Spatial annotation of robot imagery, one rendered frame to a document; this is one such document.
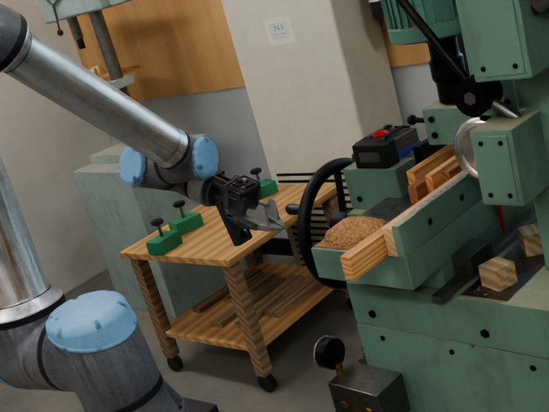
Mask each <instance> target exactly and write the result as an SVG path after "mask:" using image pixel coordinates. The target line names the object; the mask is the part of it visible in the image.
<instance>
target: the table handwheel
mask: <svg viewBox="0 0 549 412"><path fill-rule="evenodd" d="M352 163H353V162H352V158H339V159H334V160H331V161H329V162H327V163H326V164H325V165H323V166H322V167H321V168H319V169H318V170H317V171H316V173H315V174H314V175H313V176H312V178H311V179H310V180H309V182H308V184H307V186H306V188H305V190H304V192H303V195H302V197H301V202H300V205H299V209H298V214H297V239H298V244H299V249H300V251H301V256H302V258H303V261H304V263H305V264H306V267H307V268H308V270H309V272H310V273H311V274H312V275H313V277H314V278H316V279H317V281H319V282H320V283H321V284H323V285H325V286H327V287H329V288H332V289H347V285H346V282H347V281H344V280H332V279H326V278H320V277H319V275H318V272H317V269H316V266H315V260H314V258H313V254H312V251H311V248H312V247H313V246H312V242H311V236H310V218H311V212H312V208H313V205H314V201H315V198H316V195H317V194H318V192H319V189H320V187H321V186H322V185H323V184H324V182H325V181H326V180H327V179H328V178H329V177H330V176H332V175H333V174H334V179H335V184H336V189H337V202H338V208H339V209H338V210H336V211H334V212H333V214H332V216H331V217H330V220H329V227H330V229H331V228H332V227H333V226H335V225H336V224H337V223H338V222H340V221H341V220H342V219H344V218H347V213H348V212H350V211H351V210H347V208H346V199H345V195H344V190H343V183H342V177H341V171H343V168H346V167H347V166H349V165H351V164H352Z"/></svg>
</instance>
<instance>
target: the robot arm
mask: <svg viewBox="0 0 549 412"><path fill-rule="evenodd" d="M0 73H5V74H7V75H9V76H11V77H12V78H14V79H15V80H17V81H19V82H20V83H23V84H24V85H25V86H27V87H29V88H31V89H33V90H34V91H36V92H37V93H39V94H41V95H42V96H45V97H46V98H47V99H49V100H51V101H53V102H55V103H56V104H57V105H59V106H61V107H63V108H64V109H66V110H68V111H69V112H71V113H73V114H75V115H77V116H78V117H79V118H81V119H83V120H85V121H87V122H88V123H90V124H91V125H93V126H95V127H96V128H99V129H100V130H101V131H103V132H105V133H107V134H109V135H110V136H112V137H113V138H115V139H117V140H118V141H121V142H122V143H123V144H125V145H127V146H129V147H128V148H126V149H125V151H124V152H123V153H122V155H121V158H120V160H119V167H118V168H119V174H120V177H121V178H122V180H123V181H124V182H125V183H126V184H127V185H129V186H133V187H138V186H139V187H144V188H151V189H158V190H169V191H175V192H177V193H179V194H181V195H184V196H185V197H187V198H189V199H192V200H193V201H195V202H197V203H199V204H202V205H203V206H205V207H211V206H216V208H217V210H218V212H219V214H220V215H221V219H222V221H223V222H224V224H225V228H226V229H227V231H228V233H229V235H230V238H231V240H232V242H233V244H234V246H240V245H242V244H244V243H246V242H247V241H249V240H250V239H251V238H252V233H251V231H250V230H255V231H257V230H259V231H282V230H283V229H284V228H285V225H284V223H283V220H282V219H281V218H280V217H279V212H278V208H277V204H276V202H275V201H274V200H273V199H269V200H268V202H267V204H265V203H262V202H260V203H259V199H260V198H261V182H260V181H258V180H256V179H254V178H252V177H249V176H247V175H245V174H243V175H242V176H237V175H236V176H234V179H233V177H232V179H231V178H229V177H227V176H225V170H223V169H221V168H220V169H218V170H217V166H218V160H219V159H218V152H217V148H216V146H215V144H214V142H213V141H212V140H211V139H210V138H208V137H198V138H193V137H192V136H190V135H189V134H187V133H186V132H184V131H182V130H180V129H178V128H176V127H174V126H173V125H171V124H170V123H169V122H167V121H166V120H164V119H162V118H161V117H159V116H157V115H156V114H155V113H153V112H152V111H150V110H148V109H147V108H145V107H144V106H143V105H141V104H140V103H138V102H137V101H135V100H133V99H132V98H131V97H129V96H128V95H126V94H124V93H123V92H121V91H119V90H118V89H117V88H116V87H114V86H112V85H111V84H109V83H107V82H106V81H105V80H104V79H102V78H100V77H99V76H97V75H96V74H94V73H92V72H91V71H90V70H88V69H86V68H85V67H83V66H82V65H80V64H79V63H78V62H76V61H75V60H73V59H71V58H70V57H68V56H67V55H66V54H64V53H63V52H61V51H59V50H57V49H56V48H54V47H53V46H52V45H50V44H49V43H47V42H45V41H44V40H42V39H41V38H40V37H38V36H37V35H35V34H33V33H32V32H30V31H29V23H28V21H27V19H26V18H25V17H23V16H22V15H21V14H19V13H18V12H17V11H14V10H13V9H11V8H10V7H8V6H5V5H3V4H1V3H0ZM240 178H241V179H240ZM248 178H249V179H248ZM239 179H240V180H239ZM250 179H251V180H250ZM249 229H250V230H249ZM0 382H1V383H4V384H6V385H8V386H12V387H16V388H19V389H24V390H29V389H37V390H50V391H62V392H75V393H76V394H77V395H78V399H79V400H80V402H81V404H82V406H83V408H84V410H85V412H189V410H188V407H187V405H186V403H185V401H184V399H183V398H182V397H181V396H180V395H179V394H178V393H177V392H176V391H175V390H174V389H173V388H172V387H171V386H170V385H169V384H168V383H166V382H165V381H164V380H163V377H162V375H161V373H160V371H159V369H158V366H157V364H156V362H155V360H154V357H153V355H152V353H151V350H150V348H149V346H148V343H147V342H146V340H145V336H144V334H143V333H142V331H141V327H140V326H139V323H138V321H137V319H136V314H135V312H134V311H133V310H132V309H131V307H130V305H129V304H128V302H127V299H126V298H125V297H124V296H123V295H122V294H120V293H118V292H115V291H109V290H100V291H95V292H90V293H85V294H83V295H80V296H78V298H77V299H75V300H72V299H70V300H69V301H66V298H65V296H64V293H63V290H62V289H60V288H57V287H56V286H53V285H50V284H49V283H48V281H47V278H46V275H45V272H44V270H43V268H42V264H41V262H40V259H39V257H38V253H37V251H36V248H35V247H34V244H33V241H32V238H31V235H30V233H29V229H28V227H27V225H26V222H25V219H24V216H23V214H22V212H21V210H20V206H19V204H18V201H17V198H16V195H15V192H14V190H13V188H12V185H11V182H10V180H9V177H8V175H7V171H6V169H5V167H4V164H3V161H2V158H1V155H0Z"/></svg>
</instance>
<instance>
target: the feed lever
mask: <svg viewBox="0 0 549 412"><path fill-rule="evenodd" d="M396 1H397V3H398V4H399V5H400V6H401V7H402V9H403V10H404V11H405V12H406V14H407V15H408V16H409V18H410V19H411V20H412V21H413V23H414V24H415V25H416V26H417V27H418V28H419V29H420V30H421V32H422V33H423V34H424V36H425V37H426V38H427V39H428V41H429V42H430V43H431V45H432V46H433V47H434V48H435V49H436V51H437V52H438V53H439V54H440V55H441V56H442V57H443V59H444V60H445V61H446V63H447V64H448V65H449V66H450V68H451V69H452V70H453V72H454V73H455V74H456V75H457V76H458V77H459V78H460V79H461V82H459V83H458V84H457V85H456V87H455V88H454V91H453V99H454V103H455V105H456V107H457V108H458V109H459V110H460V111H461V112H462V113H463V114H464V115H466V116H470V117H478V116H480V115H482V114H483V113H485V112H486V111H488V110H490V109H493V110H495V111H497V112H498V113H499V114H502V115H503V116H505V117H506V118H508V119H517V118H519V117H521V113H519V112H518V111H516V110H514V109H512V108H511V107H510V106H508V105H506V104H504V103H503V102H501V99H502V94H503V89H502V84H501V82H500V81H490V82H481V83H477V82H476V81H475V76H474V74H472V75H471V76H469V74H468V73H467V72H466V71H465V70H464V69H463V68H462V66H461V65H460V64H459V63H458V61H457V60H456V59H455V58H454V56H453V55H452V54H451V52H450V51H449V50H448V49H447V47H446V46H445V45H444V44H443V43H442V42H441V41H440V39H439V38H438V37H437V36H436V35H435V33H434V32H433V31H432V29H431V28H430V27H429V26H428V24H427V23H426V22H425V21H424V20H423V19H422V18H421V16H420V15H419V14H418V13H417V11H416V10H415V9H414V8H413V6H412V5H411V4H410V3H409V1H408V0H396Z"/></svg>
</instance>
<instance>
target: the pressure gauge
mask: <svg viewBox="0 0 549 412"><path fill-rule="evenodd" d="M313 357H314V361H315V364H317V366H318V367H320V368H325V369H335V370H336V373H337V375H338V374H342V373H344V368H343V365H342V362H343V360H344V357H345V346H344V343H343V341H342V340H341V339H339V338H333V337H330V336H328V335H325V336H323V337H321V338H320V339H319V340H318V341H317V342H316V344H315V347H314V352H313Z"/></svg>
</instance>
